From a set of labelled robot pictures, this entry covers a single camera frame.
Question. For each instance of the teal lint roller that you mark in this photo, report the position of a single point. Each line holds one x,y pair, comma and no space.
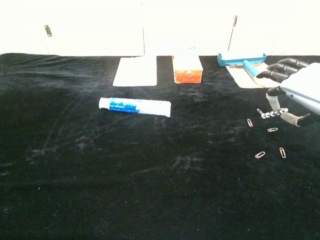
240,60

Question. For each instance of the blue white toothpaste tube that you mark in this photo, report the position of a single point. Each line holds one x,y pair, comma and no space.
135,106

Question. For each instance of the black velvet tablecloth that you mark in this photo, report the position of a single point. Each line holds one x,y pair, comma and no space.
100,162

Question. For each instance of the orange cardboard box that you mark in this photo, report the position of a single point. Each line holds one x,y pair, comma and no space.
188,73

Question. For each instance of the beige spiral notebook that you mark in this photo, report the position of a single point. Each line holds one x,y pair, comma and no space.
245,80

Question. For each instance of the dark metal screen hinge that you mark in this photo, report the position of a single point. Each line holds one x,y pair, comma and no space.
48,30

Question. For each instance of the white paper booklet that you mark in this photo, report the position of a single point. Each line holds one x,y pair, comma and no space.
136,72

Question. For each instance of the woven folding screen panel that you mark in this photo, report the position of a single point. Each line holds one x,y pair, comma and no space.
20,25
187,25
275,25
95,25

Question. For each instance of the silver paper clip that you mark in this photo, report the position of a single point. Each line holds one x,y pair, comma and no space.
272,129
250,122
260,154
282,152

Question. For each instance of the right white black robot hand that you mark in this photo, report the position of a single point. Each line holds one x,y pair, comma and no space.
302,85

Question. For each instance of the white bead clip chain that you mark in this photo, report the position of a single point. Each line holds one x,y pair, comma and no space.
271,114

